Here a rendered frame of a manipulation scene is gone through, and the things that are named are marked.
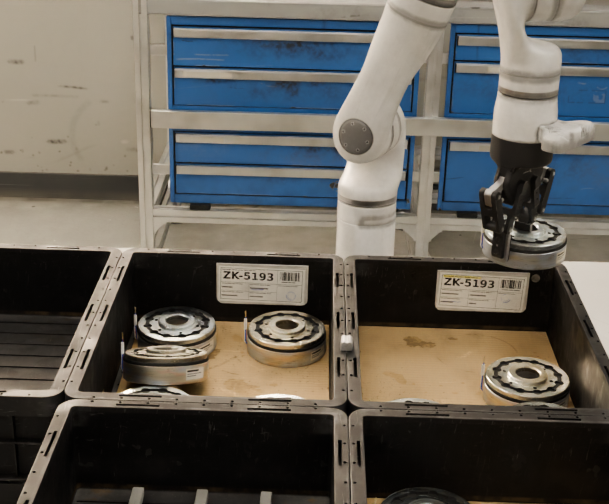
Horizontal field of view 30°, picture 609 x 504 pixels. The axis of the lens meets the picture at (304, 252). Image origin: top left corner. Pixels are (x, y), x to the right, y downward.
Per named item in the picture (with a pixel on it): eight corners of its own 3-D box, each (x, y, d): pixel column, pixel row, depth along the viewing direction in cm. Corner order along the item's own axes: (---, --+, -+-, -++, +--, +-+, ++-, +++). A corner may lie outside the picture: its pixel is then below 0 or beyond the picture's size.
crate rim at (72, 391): (125, 263, 156) (124, 247, 155) (342, 270, 156) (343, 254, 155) (62, 417, 119) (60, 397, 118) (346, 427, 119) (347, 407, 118)
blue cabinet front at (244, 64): (170, 201, 341) (166, 15, 319) (410, 208, 341) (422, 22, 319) (169, 204, 339) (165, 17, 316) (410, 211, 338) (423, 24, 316)
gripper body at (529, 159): (516, 114, 141) (509, 186, 144) (477, 128, 135) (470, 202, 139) (569, 128, 136) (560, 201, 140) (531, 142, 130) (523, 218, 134)
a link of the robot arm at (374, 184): (355, 87, 176) (351, 191, 183) (331, 100, 168) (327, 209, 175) (411, 94, 173) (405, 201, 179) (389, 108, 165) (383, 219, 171)
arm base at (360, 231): (339, 284, 188) (343, 186, 182) (394, 289, 186) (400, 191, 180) (329, 306, 180) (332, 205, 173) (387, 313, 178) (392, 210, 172)
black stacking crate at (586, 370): (341, 333, 159) (345, 258, 155) (552, 339, 159) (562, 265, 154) (345, 502, 123) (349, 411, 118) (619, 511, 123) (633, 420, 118)
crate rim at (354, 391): (343, 270, 156) (343, 254, 155) (561, 277, 155) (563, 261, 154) (347, 427, 119) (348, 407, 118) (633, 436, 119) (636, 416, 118)
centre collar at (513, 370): (506, 365, 141) (507, 361, 141) (546, 369, 141) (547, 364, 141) (507, 385, 137) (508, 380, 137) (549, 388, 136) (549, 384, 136)
